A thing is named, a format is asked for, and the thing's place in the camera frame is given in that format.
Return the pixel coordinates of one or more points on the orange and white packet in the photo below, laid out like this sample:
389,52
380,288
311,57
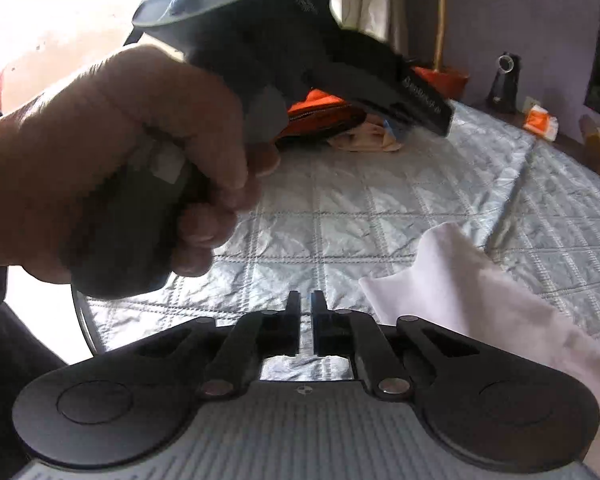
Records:
540,122

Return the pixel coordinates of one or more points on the orange plant pot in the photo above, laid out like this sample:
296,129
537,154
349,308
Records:
445,82

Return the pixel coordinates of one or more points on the orange and navy jacket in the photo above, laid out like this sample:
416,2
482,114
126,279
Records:
320,110

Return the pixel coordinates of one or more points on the peach cloth garment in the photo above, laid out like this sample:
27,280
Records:
362,141

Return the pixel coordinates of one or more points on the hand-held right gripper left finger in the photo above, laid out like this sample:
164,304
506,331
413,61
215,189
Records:
294,320

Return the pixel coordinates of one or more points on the person's left hand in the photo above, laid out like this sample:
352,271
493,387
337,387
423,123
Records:
105,125

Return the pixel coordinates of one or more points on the white cloth garment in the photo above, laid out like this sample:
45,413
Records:
480,285

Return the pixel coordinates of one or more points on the person's dark clothing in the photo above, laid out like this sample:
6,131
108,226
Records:
10,360

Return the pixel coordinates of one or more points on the potted plant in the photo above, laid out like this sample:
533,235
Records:
441,20

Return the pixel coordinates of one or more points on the pale curtain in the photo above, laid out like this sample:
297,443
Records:
380,0

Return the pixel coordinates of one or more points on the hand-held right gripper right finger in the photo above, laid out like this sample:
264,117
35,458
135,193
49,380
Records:
320,325

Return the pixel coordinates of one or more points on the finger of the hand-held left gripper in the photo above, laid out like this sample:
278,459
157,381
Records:
380,75

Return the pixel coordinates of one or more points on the grey quilted bed cover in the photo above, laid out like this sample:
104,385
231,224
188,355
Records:
355,200

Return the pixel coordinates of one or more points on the black cylindrical bottle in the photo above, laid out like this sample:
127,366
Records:
505,85

